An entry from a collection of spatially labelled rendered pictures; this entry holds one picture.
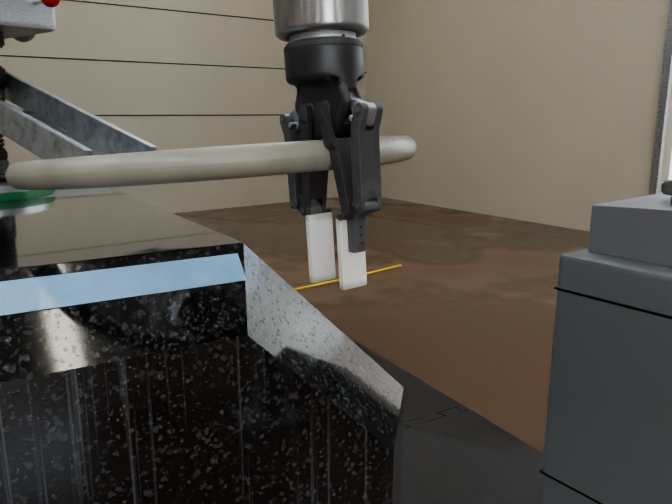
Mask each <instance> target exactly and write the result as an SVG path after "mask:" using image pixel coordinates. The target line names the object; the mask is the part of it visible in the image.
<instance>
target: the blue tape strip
mask: <svg viewBox="0 0 672 504"><path fill-rule="evenodd" d="M246 280H247V279H246V276H245V273H244V270H243V268H242V265H241V262H240V259H239V256H238V253H235V254H227V255H219V256H210V257H202V258H194V259H185V260H177V261H169V262H160V263H152V264H144V265H135V266H127V267H119V268H110V269H102V270H93V271H85V272H77V273H68V274H60V275H52V276H43V277H35V278H27V279H18V280H10V281H2V282H0V316H2V315H9V314H16V313H23V312H30V311H37V310H44V309H51V308H58V307H65V306H72V305H79V304H86V303H93V302H100V301H107V300H114V299H120V298H127V297H134V296H141V295H148V294H155V293H162V292H169V291H176V290H183V289H190V288H197V287H204V286H211V285H218V284H225V283H232V282H239V281H246Z"/></svg>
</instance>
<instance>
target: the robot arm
mask: <svg viewBox="0 0 672 504"><path fill-rule="evenodd" d="M273 13H274V26H275V35H276V37H277V38H278V39H280V40H282V41H285V42H289V43H287V44H286V47H284V61H285V75H286V81H287V83H289V84H290V85H293V86H295V87H296V89H297V96H296V101H295V109H294V110H293V111H292V112H291V113H290V114H281V115H280V124H281V128H282V131H283V135H284V140H285V142H291V141H307V140H322V139H323V142H324V146H325V148H326V149H328V150H329V152H330V156H331V161H332V166H333V172H334V177H335V182H336V187H337V192H338V197H339V202H340V207H341V212H342V214H339V215H336V218H337V219H336V233H337V249H338V265H339V282H340V289H341V290H347V289H352V288H356V287H360V286H364V285H366V284H367V275H366V256H365V251H366V249H367V236H366V235H367V231H366V218H367V216H368V215H369V214H371V213H373V212H375V211H379V210H380V209H381V207H382V197H381V168H380V139H379V128H380V123H381V118H382V113H383V106H382V104H381V103H369V102H367V101H364V100H362V99H361V95H360V92H359V90H358V87H357V82H358V81H360V80H362V79H363V77H364V58H363V43H362V42H360V40H359V39H357V38H359V37H361V36H363V35H365V34H366V33H367V32H368V30H369V10H368V0H273ZM328 171H329V170H327V171H317V172H306V173H295V174H287V175H288V186H289V198H290V206H291V208H292V209H298V210H299V211H300V212H301V214H302V216H304V217H305V230H306V242H307V247H308V262H309V276H310V282H311V283H318V282H322V281H327V280H331V279H335V278H336V270H335V254H334V238H333V222H332V213H331V208H329V207H326V200H327V186H328ZM299 195H301V197H299ZM368 198H369V199H368ZM315 200H316V201H315ZM352 203H353V205H352Z"/></svg>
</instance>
